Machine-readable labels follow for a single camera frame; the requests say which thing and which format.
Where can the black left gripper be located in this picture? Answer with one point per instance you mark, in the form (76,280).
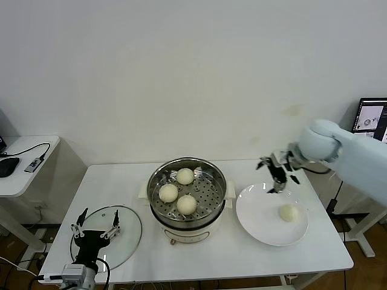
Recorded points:
(90,244)

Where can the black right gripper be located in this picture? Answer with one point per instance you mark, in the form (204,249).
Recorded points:
(278,176)

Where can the round glass pot lid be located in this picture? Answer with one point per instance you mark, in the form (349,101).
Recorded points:
(127,229)

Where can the white steamed baozi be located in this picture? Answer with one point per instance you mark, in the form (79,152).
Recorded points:
(168,193)
(289,213)
(186,204)
(185,175)

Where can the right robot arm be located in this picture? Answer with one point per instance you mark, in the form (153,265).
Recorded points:
(362,163)

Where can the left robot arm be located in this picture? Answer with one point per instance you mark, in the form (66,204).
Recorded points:
(90,279)

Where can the steel perforated steamer basket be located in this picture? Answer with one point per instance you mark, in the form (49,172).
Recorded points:
(211,208)

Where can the round white plate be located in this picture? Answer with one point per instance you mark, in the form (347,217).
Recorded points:
(260,217)

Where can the white floor power strip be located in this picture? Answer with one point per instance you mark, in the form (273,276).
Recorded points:
(30,262)

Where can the grey usb hub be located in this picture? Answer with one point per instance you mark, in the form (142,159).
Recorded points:
(33,164)

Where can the white side table with mouse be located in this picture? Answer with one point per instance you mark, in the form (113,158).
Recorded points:
(18,184)

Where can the white electric cooker base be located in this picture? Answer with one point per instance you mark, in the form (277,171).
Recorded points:
(187,237)

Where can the black computer mouse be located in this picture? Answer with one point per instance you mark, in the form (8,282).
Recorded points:
(8,166)

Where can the grey open laptop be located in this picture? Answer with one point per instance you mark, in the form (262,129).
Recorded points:
(370,116)

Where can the white side table with sticker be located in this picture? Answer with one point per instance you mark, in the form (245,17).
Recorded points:
(367,249)

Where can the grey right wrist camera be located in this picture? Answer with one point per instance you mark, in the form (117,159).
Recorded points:
(279,157)

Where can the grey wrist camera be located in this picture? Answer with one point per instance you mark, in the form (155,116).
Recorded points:
(74,273)
(279,157)

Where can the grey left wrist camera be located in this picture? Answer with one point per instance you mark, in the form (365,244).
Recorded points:
(74,273)

